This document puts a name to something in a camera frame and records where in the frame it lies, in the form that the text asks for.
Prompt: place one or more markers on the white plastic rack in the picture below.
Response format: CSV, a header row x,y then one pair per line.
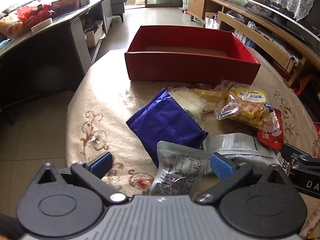
x,y
185,2

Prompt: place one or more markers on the blue snack packet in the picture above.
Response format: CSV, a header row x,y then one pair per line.
x,y
165,125

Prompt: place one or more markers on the blue box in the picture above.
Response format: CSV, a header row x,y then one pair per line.
x,y
249,43

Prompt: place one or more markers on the white set-top device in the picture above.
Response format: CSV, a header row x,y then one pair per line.
x,y
262,36

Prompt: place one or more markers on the grey sofa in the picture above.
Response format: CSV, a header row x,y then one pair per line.
x,y
117,5

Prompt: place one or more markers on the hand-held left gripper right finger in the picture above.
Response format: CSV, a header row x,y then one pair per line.
x,y
221,166

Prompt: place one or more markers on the clear round pastry packet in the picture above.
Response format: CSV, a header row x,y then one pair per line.
x,y
187,102

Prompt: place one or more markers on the red plastic bag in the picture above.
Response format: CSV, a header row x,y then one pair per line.
x,y
32,15

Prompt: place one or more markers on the orange cardboard box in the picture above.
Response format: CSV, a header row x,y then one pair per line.
x,y
66,2

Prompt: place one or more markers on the red cardboard box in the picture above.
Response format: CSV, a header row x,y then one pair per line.
x,y
190,67

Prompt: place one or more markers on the white green snack packet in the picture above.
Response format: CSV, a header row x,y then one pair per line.
x,y
237,142

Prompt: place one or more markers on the dark long side table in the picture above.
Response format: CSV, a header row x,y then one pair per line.
x,y
37,75

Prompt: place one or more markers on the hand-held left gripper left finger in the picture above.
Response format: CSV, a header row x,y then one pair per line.
x,y
101,165

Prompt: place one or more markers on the clear yellow puffed snack packet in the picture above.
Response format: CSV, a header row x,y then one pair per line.
x,y
240,110

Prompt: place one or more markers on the curved television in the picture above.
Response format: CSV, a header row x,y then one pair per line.
x,y
308,26

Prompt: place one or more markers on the wooden television cabinet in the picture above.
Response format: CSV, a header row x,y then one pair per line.
x,y
197,6

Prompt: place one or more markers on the white flat container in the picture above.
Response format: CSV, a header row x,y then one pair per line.
x,y
41,25

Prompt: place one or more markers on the yellow wafer packet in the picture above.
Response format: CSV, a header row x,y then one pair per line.
x,y
210,96

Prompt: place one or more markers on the bag of oranges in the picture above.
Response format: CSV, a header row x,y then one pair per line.
x,y
12,27

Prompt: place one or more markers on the orange plastic bag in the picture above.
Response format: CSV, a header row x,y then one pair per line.
x,y
305,82

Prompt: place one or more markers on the red snack packet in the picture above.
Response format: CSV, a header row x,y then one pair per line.
x,y
271,137

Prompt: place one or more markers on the white appliance box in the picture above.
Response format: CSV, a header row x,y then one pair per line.
x,y
239,34

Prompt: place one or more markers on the silver snack packet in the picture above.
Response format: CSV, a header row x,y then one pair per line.
x,y
180,170

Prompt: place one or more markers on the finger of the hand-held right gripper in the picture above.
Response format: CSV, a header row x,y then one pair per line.
x,y
292,152

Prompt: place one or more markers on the white power strip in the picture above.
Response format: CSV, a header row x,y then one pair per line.
x,y
295,60

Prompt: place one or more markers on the open cardboard box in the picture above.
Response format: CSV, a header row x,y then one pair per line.
x,y
93,36

